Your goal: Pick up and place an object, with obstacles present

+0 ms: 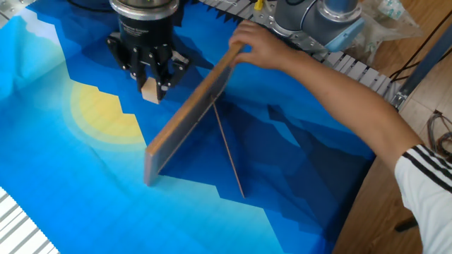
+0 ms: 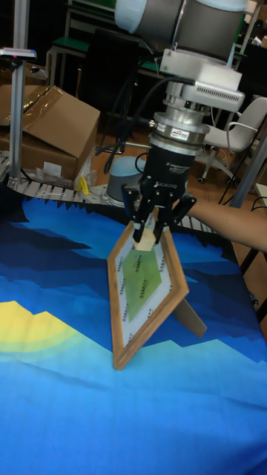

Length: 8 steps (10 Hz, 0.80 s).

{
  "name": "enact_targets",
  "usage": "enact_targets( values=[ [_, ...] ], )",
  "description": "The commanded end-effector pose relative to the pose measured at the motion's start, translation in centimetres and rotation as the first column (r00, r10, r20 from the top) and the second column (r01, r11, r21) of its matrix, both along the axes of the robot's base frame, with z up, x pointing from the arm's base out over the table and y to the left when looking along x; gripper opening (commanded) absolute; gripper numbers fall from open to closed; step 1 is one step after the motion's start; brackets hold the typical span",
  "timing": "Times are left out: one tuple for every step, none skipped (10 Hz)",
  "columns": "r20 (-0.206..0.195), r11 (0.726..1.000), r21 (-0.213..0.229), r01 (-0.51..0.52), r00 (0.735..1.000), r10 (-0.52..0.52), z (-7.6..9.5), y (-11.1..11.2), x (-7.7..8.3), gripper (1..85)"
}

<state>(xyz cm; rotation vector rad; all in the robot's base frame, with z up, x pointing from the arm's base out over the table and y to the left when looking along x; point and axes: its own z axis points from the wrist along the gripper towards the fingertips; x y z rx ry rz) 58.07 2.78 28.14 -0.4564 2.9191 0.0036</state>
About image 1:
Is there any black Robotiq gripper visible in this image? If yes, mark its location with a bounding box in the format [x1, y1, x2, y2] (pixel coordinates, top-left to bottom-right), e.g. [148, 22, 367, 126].
[106, 15, 192, 104]

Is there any small wooden block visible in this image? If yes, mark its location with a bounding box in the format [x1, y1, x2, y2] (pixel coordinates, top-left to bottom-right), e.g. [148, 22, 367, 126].
[141, 77, 162, 105]

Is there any wooden picture frame with stand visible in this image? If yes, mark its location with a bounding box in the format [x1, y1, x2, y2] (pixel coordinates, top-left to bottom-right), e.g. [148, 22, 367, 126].
[143, 41, 246, 200]

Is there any person's right forearm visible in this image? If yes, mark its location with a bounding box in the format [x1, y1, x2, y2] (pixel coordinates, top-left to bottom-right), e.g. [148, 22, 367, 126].
[282, 52, 425, 174]

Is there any person's right hand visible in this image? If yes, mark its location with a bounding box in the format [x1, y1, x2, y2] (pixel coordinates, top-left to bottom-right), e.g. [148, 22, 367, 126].
[228, 19, 295, 71]

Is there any blue landscape print tablecloth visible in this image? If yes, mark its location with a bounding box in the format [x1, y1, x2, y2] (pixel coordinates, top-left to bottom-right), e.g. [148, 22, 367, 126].
[0, 0, 377, 254]

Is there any clear plastic bag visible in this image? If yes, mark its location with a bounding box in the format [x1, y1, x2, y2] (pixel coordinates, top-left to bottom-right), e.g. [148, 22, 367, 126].
[352, 0, 424, 65]

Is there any white striped shirt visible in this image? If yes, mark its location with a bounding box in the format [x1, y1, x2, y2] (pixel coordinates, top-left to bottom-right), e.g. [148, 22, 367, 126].
[393, 143, 452, 254]

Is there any thin black floor cable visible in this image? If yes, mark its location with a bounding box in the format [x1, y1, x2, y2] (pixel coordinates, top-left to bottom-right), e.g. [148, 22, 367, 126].
[388, 9, 452, 83]

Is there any grey aluminium frame beam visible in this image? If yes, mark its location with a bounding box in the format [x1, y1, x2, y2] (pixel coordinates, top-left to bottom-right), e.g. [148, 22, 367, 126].
[389, 23, 452, 111]

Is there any grey cable bundle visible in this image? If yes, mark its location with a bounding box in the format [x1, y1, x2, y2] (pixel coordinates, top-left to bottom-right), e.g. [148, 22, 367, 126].
[426, 109, 452, 159]

